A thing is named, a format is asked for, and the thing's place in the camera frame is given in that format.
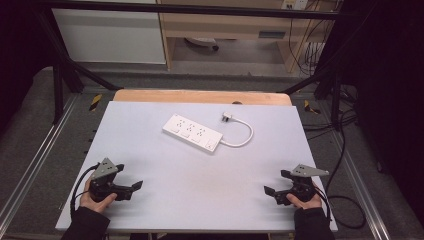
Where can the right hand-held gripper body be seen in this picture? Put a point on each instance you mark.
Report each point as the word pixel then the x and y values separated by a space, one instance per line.
pixel 303 188

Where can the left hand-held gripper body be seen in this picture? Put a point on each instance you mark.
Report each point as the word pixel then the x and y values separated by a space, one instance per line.
pixel 103 186

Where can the white power strip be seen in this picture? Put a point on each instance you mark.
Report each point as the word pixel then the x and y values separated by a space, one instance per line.
pixel 191 132

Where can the white plug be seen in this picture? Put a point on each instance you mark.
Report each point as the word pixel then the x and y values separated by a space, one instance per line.
pixel 228 117

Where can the person's right hand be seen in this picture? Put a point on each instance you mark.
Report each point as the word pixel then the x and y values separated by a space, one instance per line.
pixel 308 204

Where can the person's left hand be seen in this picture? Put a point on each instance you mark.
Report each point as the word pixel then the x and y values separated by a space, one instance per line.
pixel 93 204

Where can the yellow black striped tape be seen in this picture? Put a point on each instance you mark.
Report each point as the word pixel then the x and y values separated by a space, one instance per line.
pixel 95 102
pixel 310 106

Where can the wooden table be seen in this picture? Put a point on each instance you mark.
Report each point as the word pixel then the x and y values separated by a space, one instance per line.
pixel 200 97

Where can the dark curtain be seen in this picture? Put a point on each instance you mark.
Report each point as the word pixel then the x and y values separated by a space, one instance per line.
pixel 390 100
pixel 16 50

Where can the white cabinet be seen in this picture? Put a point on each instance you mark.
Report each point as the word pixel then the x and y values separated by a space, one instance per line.
pixel 106 36

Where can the office chair base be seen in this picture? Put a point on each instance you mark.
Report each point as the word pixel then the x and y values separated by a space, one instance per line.
pixel 203 42

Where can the light wooden desk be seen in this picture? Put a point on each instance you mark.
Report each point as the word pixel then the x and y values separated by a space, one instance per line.
pixel 230 23

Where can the aluminium floor rail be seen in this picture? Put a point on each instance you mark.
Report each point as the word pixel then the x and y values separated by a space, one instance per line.
pixel 36 160
pixel 361 186

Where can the white wall outlet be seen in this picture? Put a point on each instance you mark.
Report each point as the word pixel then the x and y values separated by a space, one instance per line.
pixel 295 4

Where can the black metal frame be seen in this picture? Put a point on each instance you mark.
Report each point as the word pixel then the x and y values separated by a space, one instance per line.
pixel 186 9

